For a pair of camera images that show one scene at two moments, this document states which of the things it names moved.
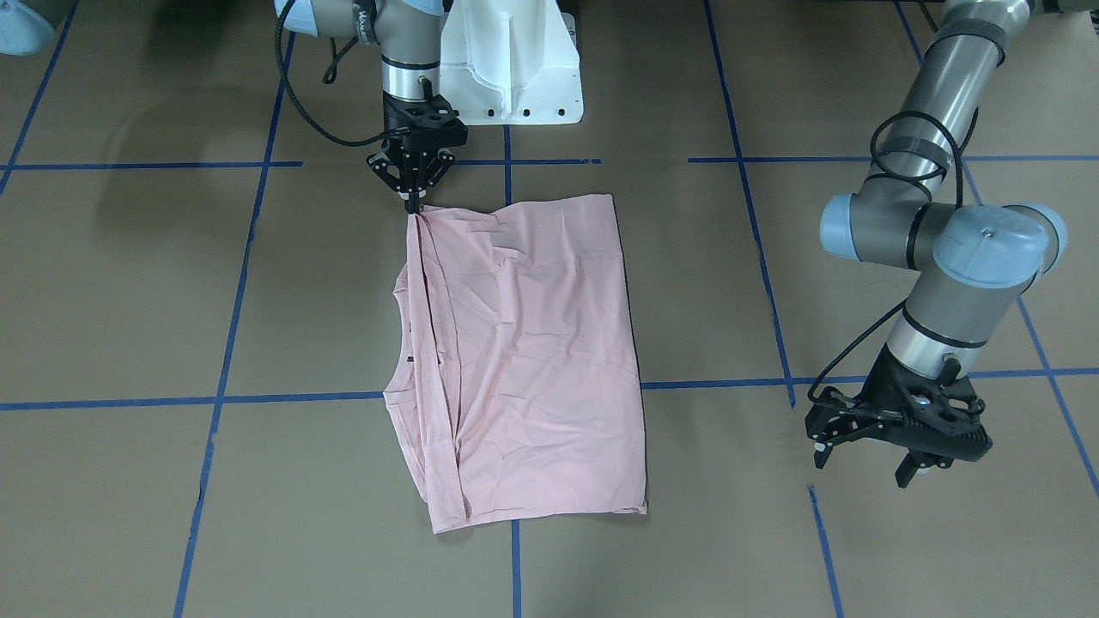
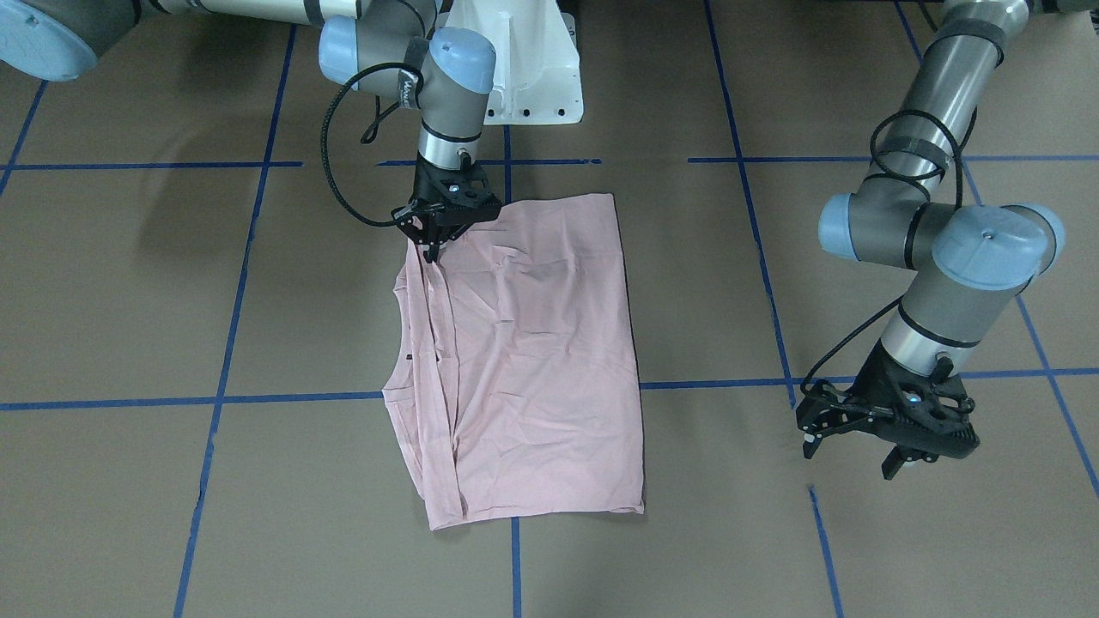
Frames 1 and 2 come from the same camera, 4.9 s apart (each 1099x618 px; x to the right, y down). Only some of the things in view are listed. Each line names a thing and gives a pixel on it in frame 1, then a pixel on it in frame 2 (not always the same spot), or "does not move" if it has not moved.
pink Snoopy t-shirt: x=519 y=394 does not move
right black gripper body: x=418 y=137 → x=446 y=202
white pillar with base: x=511 y=63 does not move
